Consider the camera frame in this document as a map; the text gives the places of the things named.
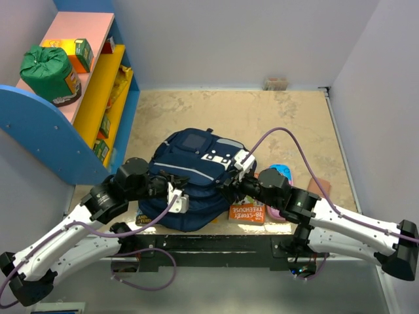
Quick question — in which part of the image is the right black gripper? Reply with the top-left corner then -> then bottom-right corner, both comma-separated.
215,166 -> 280,209

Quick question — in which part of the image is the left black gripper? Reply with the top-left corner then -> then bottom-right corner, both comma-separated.
127,169 -> 189,201

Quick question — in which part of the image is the navy blue school backpack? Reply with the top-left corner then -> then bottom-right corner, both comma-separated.
149,128 -> 249,232

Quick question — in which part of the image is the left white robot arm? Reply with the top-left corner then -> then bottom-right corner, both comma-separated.
1,158 -> 189,307

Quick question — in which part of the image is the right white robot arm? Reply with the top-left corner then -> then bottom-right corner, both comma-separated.
219,169 -> 418,281

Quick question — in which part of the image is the yellow snack bag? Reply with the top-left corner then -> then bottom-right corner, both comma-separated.
106,65 -> 132,110

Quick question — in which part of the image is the orange 78-storey treehouse book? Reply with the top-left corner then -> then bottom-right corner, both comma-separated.
228,196 -> 266,226

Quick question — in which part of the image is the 169-storey treehouse book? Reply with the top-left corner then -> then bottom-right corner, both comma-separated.
135,211 -> 153,226

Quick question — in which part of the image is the pink pencil case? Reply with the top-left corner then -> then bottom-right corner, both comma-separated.
266,164 -> 293,222

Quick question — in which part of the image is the green box on lower shelf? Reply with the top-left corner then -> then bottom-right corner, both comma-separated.
97,114 -> 111,139

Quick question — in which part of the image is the brown leather wallet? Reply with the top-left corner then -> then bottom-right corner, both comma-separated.
307,178 -> 331,198

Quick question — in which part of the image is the blue pink yellow shelf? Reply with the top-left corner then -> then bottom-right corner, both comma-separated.
1,1 -> 139,185

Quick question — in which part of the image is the small box on yellow shelf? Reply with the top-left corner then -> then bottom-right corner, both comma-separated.
101,36 -> 115,54

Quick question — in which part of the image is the yellow green carton box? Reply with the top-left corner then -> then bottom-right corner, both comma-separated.
41,38 -> 94,73

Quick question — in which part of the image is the green wrapped round package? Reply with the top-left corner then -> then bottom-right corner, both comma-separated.
20,45 -> 82,107

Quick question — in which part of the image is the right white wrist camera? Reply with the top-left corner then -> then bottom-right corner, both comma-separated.
233,149 -> 256,181

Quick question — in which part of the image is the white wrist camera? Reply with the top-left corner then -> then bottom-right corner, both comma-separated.
167,183 -> 189,214
233,149 -> 256,181

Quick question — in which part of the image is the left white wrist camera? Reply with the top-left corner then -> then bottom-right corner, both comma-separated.
167,183 -> 189,214

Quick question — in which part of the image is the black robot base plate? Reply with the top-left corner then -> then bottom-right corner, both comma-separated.
119,234 -> 314,271

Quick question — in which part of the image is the small box at back wall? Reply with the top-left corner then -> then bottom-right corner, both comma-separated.
263,77 -> 289,91

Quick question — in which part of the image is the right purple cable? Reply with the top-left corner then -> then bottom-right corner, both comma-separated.
247,127 -> 419,282

